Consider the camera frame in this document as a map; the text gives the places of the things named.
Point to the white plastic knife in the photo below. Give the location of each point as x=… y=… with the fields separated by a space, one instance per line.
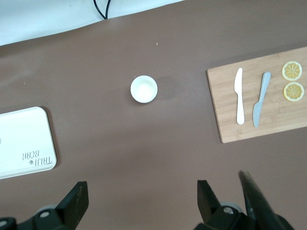
x=239 y=95

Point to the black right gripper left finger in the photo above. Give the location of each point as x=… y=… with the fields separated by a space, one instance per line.
x=72 y=206

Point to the cream tray with bear print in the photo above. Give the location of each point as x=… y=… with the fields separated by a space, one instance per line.
x=21 y=139

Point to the grey plastic knife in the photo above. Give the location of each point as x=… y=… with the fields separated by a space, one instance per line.
x=261 y=95

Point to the white IKEA cup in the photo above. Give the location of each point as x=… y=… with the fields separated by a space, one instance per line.
x=144 y=89

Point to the wooden cutting board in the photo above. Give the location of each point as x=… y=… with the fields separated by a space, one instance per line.
x=227 y=115

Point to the lemon slice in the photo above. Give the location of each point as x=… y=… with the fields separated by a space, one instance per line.
x=293 y=91
x=291 y=71

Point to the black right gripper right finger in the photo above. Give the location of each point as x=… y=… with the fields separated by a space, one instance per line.
x=208 y=206

